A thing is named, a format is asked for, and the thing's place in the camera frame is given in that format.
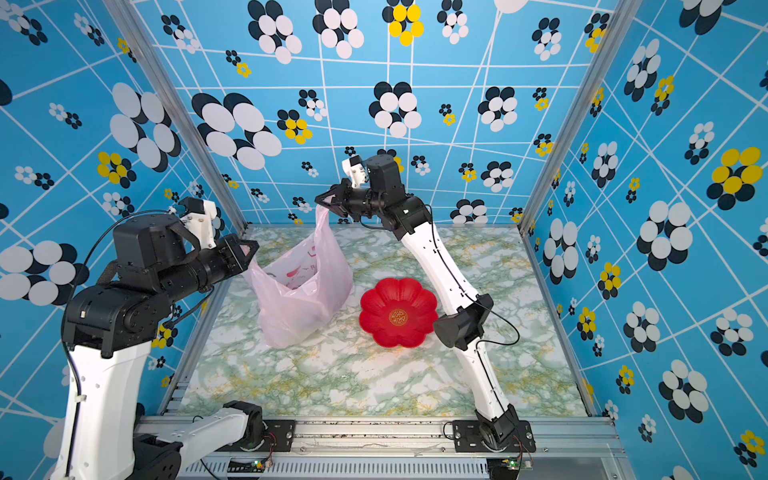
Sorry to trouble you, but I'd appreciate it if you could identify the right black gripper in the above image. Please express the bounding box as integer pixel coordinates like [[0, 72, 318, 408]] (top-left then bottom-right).
[[318, 181, 390, 223]]

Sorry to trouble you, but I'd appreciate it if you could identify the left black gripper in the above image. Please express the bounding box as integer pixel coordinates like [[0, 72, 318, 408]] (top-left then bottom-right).
[[164, 230, 262, 303]]

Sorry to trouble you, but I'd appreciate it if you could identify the pink translucent plastic bag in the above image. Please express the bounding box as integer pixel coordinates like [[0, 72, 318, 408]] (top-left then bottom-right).
[[243, 206, 353, 349]]

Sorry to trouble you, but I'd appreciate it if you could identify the red flower-shaped plate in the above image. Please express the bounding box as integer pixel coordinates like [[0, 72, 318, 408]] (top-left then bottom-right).
[[359, 278, 438, 348]]

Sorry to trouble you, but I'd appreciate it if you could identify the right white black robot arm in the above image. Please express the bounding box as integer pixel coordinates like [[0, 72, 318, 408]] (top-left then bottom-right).
[[315, 179, 519, 451]]

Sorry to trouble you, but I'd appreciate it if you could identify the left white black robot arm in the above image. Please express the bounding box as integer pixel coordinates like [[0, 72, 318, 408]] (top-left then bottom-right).
[[52, 213, 265, 479]]

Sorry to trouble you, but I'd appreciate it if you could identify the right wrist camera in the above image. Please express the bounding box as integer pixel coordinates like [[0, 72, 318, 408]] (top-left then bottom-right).
[[342, 155, 368, 189]]

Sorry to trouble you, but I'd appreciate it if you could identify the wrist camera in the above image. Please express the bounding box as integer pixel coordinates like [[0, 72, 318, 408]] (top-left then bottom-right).
[[167, 196, 217, 249], [342, 155, 368, 189]]

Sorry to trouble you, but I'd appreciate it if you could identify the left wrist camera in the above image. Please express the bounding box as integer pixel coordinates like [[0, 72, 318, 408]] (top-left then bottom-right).
[[167, 196, 217, 249]]

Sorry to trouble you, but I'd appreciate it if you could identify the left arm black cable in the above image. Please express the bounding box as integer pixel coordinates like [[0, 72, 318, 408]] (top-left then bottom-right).
[[59, 208, 175, 480]]

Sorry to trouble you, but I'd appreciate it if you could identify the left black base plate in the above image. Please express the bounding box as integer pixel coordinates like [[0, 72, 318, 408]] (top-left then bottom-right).
[[250, 419, 297, 453]]

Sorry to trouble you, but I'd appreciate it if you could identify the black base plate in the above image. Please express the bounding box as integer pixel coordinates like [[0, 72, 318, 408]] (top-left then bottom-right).
[[451, 420, 537, 454], [250, 419, 297, 453]]

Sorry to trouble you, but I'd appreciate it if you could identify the aluminium front rail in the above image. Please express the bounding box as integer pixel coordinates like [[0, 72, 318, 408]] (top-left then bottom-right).
[[154, 417, 636, 479]]

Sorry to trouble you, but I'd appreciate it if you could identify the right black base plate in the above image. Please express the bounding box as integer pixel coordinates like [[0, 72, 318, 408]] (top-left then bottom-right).
[[451, 420, 537, 454]]

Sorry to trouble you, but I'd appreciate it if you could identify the left aluminium corner post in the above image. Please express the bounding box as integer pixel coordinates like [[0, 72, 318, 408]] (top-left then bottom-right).
[[104, 1, 248, 236]]

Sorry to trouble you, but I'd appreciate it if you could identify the aluminium corner post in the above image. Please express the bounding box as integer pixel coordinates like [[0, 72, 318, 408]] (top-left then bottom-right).
[[519, 0, 642, 234], [104, 1, 248, 236]]

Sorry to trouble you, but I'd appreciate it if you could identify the right aluminium corner post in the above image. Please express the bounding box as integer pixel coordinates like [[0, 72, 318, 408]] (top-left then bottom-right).
[[519, 0, 642, 234]]

